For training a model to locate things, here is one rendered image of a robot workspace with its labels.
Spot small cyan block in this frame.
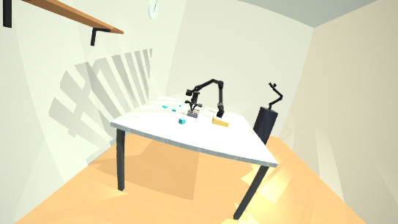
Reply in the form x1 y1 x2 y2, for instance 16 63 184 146
178 118 186 124

